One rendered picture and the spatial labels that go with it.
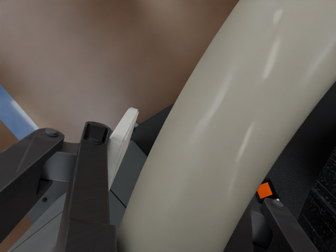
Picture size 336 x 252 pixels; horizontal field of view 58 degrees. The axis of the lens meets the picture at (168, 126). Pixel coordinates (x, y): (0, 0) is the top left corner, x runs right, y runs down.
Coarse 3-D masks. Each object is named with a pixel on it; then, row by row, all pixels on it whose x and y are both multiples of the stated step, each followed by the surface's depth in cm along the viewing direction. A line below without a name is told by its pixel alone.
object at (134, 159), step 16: (128, 144) 104; (128, 160) 94; (144, 160) 106; (128, 176) 86; (112, 192) 73; (128, 192) 80; (48, 208) 108; (112, 208) 68; (32, 224) 99; (48, 224) 72; (112, 224) 64; (32, 240) 68; (48, 240) 54
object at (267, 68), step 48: (240, 0) 7; (288, 0) 6; (240, 48) 6; (288, 48) 6; (192, 96) 7; (240, 96) 6; (288, 96) 6; (192, 144) 7; (240, 144) 7; (144, 192) 8; (192, 192) 7; (240, 192) 7; (144, 240) 8; (192, 240) 7
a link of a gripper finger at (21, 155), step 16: (48, 128) 13; (16, 144) 11; (32, 144) 12; (48, 144) 12; (0, 160) 10; (16, 160) 10; (32, 160) 11; (0, 176) 9; (16, 176) 9; (32, 176) 11; (0, 192) 8; (16, 192) 10; (32, 192) 11; (0, 208) 9; (16, 208) 10; (0, 224) 9; (16, 224) 11; (0, 240) 10
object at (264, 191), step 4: (260, 184) 109; (264, 184) 108; (268, 184) 109; (260, 188) 109; (264, 188) 109; (268, 188) 109; (272, 188) 109; (256, 192) 110; (260, 192) 109; (264, 192) 109; (268, 192) 109; (272, 192) 109; (256, 196) 110; (260, 196) 109; (264, 196) 109; (268, 196) 110; (272, 196) 110; (276, 196) 109; (260, 200) 110
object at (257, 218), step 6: (252, 204) 14; (258, 204) 15; (252, 210) 14; (258, 210) 14; (252, 216) 14; (258, 216) 14; (252, 222) 14; (258, 222) 14; (264, 222) 14; (252, 228) 14; (258, 228) 14; (264, 228) 14; (270, 228) 14; (252, 234) 14; (258, 234) 14; (264, 234) 14; (270, 234) 14; (258, 240) 14; (264, 240) 14; (270, 240) 14; (264, 246) 14
